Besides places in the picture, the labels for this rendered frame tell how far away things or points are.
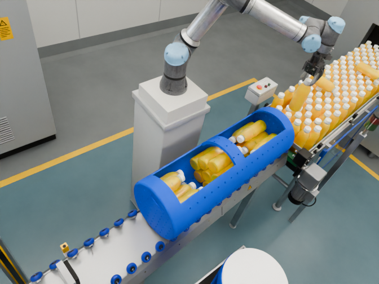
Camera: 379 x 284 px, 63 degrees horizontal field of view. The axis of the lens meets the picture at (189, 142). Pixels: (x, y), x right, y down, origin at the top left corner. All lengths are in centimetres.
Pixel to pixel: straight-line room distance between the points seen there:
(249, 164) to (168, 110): 48
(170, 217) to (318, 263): 180
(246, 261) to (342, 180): 221
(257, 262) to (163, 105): 85
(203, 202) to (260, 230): 145
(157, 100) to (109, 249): 74
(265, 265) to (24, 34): 199
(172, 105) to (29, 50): 123
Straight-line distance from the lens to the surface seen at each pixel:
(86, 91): 358
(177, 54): 155
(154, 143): 180
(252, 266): 142
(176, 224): 127
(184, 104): 160
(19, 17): 235
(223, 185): 139
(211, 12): 156
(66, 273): 129
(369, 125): 208
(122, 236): 149
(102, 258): 146
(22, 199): 279
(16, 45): 243
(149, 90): 167
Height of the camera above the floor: 229
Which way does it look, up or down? 47 degrees down
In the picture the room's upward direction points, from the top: 14 degrees clockwise
